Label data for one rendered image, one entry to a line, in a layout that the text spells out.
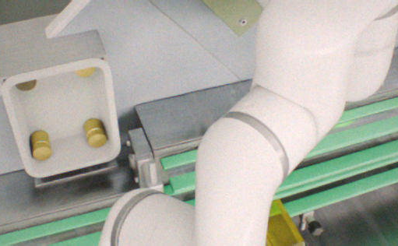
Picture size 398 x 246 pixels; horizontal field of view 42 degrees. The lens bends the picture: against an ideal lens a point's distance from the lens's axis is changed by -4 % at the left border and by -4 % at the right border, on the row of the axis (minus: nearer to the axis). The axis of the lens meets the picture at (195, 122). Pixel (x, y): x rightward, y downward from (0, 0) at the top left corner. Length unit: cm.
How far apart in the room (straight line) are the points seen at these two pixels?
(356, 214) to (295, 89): 82
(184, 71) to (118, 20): 18
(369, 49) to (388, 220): 77
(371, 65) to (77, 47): 48
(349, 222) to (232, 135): 83
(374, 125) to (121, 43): 50
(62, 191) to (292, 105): 61
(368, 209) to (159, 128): 57
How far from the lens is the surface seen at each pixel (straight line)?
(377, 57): 60
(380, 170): 123
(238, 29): 90
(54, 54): 88
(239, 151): 46
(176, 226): 48
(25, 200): 103
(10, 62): 88
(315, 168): 106
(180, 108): 102
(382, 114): 110
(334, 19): 49
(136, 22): 93
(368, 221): 129
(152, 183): 88
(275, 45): 48
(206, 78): 105
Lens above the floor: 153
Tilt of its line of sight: 44 degrees down
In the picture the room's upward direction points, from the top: 152 degrees clockwise
